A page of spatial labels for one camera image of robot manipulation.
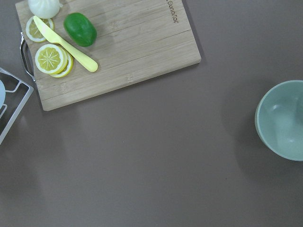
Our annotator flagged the green bowl robot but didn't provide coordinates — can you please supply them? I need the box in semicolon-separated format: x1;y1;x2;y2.
255;80;303;161

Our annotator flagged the bamboo cutting board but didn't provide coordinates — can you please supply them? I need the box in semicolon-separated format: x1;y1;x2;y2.
15;0;202;112

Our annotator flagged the lemon slice bottom stacked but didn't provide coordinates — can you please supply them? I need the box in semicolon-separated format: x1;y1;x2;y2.
50;51;73;78

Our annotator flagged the lemon slice stacked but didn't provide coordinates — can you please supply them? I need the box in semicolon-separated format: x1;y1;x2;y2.
35;44;68;74
50;51;73;78

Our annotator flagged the green lime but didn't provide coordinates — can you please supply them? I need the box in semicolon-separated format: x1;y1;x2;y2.
63;12;97;47

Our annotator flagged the lemon slice top stacked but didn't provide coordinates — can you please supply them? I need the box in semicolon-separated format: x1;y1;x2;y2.
35;44;68;74

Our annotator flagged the yellow plastic knife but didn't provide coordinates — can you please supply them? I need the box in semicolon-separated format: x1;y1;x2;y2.
33;16;98;72

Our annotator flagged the lemon slice upper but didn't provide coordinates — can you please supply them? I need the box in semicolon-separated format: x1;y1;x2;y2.
26;17;54;43

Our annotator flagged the white wire cup rack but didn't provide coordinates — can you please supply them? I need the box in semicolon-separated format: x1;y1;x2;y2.
0;68;34;141

